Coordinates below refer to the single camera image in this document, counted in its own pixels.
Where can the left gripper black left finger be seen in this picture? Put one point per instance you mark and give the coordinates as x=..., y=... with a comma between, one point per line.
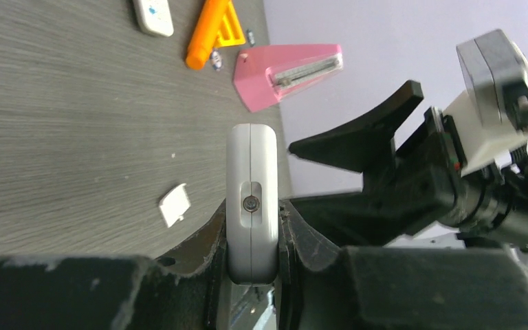
x=182, y=289

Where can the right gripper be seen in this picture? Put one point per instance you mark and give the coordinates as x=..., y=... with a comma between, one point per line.
x=401, y=192

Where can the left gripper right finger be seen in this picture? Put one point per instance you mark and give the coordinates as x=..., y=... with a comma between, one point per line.
x=324, y=286

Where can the white battery cover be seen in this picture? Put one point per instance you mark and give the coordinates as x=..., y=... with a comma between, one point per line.
x=174, y=204

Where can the white grey remote control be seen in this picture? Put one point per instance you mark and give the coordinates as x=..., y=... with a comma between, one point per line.
x=251, y=204

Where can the white beige remote control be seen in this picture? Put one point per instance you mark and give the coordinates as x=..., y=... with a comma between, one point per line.
x=154, y=17

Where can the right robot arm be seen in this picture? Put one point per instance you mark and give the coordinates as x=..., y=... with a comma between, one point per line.
x=501, y=214

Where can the pink metronome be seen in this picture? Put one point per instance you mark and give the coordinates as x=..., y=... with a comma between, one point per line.
x=266, y=75

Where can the grey poker chip upper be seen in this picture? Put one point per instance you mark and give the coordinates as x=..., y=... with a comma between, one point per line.
x=250, y=38

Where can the grey poker chip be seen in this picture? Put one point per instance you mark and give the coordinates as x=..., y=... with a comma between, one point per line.
x=250, y=38
x=216, y=60

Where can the grey poker chip lower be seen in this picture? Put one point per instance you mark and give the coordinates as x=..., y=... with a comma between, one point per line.
x=216, y=60

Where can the yellow triangle ruler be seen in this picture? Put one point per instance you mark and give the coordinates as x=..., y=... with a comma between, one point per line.
x=230, y=33

